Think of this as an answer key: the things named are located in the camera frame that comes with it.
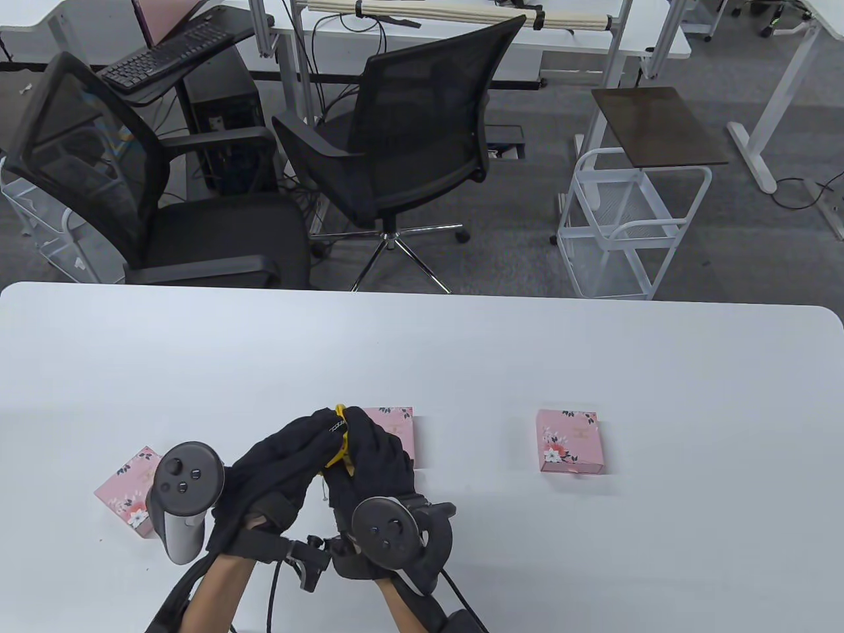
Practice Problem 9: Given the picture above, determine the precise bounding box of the person's left hand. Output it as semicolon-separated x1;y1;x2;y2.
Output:
206;407;347;561

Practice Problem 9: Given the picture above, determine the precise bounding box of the person's right hand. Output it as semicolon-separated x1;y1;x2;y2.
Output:
323;406;419;536

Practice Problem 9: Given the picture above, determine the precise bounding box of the yellow cleaning cloth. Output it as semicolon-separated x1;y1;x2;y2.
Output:
321;404;357;476

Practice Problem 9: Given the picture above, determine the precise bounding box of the pink floral jewelry box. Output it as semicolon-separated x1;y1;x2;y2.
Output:
536;409;605;475
359;407;416;470
94;446;163;539

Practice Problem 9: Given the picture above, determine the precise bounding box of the grey hand controller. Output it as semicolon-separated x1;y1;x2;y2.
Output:
351;496;457;597
146;442;226;566

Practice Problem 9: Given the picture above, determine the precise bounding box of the person's right forearm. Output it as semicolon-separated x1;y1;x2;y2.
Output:
376;575;431;633

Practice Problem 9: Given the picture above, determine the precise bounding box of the black left forearm module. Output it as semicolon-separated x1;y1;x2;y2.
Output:
145;557;212;633

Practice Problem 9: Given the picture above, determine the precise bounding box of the black right forearm module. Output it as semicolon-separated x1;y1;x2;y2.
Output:
443;610;490;633

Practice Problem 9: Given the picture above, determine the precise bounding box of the person's left forearm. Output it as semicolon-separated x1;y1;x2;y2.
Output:
181;554;255;633

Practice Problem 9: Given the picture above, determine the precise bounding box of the black mesh office chair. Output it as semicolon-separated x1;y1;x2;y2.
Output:
2;51;312;289

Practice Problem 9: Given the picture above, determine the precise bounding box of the floor power box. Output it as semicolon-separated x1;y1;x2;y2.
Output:
487;125;528;160

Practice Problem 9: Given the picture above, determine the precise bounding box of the black chair with chrome base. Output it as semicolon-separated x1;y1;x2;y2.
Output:
272;15;528;294

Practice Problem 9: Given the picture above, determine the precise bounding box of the black computer tower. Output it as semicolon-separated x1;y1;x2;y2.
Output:
182;47;279;196

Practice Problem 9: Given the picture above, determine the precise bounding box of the black keyboard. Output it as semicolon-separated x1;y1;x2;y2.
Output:
99;23;237;92

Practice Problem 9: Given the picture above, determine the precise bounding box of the brown board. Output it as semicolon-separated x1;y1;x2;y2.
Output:
591;86;731;168

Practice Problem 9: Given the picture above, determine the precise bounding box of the white desk with angled leg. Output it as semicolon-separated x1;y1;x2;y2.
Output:
727;0;844;241

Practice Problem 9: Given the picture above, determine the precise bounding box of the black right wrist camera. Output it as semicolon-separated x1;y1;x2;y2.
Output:
330;535;377;581

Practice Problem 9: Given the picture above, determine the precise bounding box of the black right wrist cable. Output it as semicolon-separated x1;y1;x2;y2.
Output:
440;568;492;633

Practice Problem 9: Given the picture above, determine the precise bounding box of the white wire cart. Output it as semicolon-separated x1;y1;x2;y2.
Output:
0;157;127;286
553;146;714;301

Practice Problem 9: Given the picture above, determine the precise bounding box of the black floor cable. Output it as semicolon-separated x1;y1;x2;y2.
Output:
771;175;837;210

